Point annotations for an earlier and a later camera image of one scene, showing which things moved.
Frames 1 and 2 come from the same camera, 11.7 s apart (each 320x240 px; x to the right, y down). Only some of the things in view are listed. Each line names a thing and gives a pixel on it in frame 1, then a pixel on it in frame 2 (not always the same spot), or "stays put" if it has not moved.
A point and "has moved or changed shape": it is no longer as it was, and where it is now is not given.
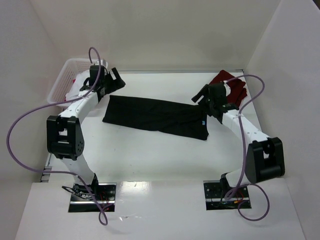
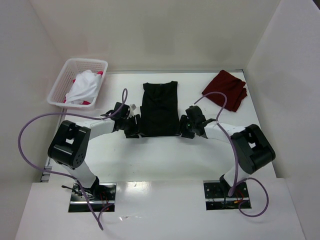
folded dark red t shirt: (237, 86) stays put
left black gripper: (111, 80) to (136, 124)
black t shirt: (143, 114) has moved or changed shape
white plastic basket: (64, 80) stays put
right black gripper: (206, 95) to (183, 126)
